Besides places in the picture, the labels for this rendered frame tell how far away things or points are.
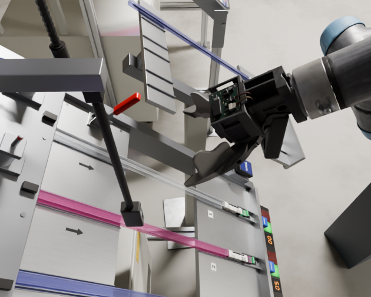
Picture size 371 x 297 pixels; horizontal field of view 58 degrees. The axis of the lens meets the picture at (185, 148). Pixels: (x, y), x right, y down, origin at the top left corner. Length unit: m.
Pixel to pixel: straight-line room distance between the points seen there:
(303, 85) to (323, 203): 1.36
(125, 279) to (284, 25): 2.20
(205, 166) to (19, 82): 0.32
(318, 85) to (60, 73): 0.33
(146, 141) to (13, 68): 0.48
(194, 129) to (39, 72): 0.76
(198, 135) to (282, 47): 1.60
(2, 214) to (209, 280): 0.40
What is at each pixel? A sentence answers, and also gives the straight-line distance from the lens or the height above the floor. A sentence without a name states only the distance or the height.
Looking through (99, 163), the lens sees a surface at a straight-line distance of 0.59.
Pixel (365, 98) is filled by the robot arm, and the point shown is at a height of 1.18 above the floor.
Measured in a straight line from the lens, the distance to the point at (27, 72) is 0.23.
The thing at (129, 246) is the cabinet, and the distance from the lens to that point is 0.93.
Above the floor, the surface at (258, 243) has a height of 0.73.
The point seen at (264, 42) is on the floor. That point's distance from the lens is 2.50.
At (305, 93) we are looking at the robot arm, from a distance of 0.46.
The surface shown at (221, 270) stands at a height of 0.81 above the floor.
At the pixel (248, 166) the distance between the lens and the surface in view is 0.84.
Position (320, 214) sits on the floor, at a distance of 1.75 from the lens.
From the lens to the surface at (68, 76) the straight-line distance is 0.22.
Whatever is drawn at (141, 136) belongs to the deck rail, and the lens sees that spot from 0.68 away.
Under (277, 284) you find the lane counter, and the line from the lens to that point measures 0.88.
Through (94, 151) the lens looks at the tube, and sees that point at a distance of 0.58.
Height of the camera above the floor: 1.49
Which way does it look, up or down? 55 degrees down
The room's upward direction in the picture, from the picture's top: straight up
